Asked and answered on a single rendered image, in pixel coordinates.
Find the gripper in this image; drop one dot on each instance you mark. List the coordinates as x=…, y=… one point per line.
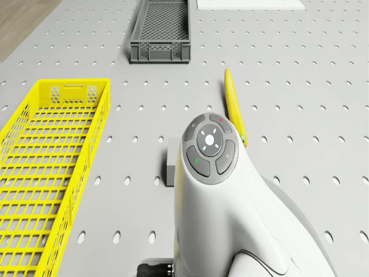
x=157, y=268

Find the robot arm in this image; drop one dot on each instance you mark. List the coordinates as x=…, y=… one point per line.
x=225, y=207

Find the grey cube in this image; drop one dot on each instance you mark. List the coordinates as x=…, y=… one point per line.
x=171, y=155

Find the banana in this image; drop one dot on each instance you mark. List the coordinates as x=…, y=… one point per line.
x=232, y=98

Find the yellow basket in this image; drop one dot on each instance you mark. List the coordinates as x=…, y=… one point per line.
x=69, y=91

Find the dark grey basket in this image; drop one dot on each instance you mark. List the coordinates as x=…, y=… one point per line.
x=160, y=53

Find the white board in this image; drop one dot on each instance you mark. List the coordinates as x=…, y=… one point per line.
x=250, y=4

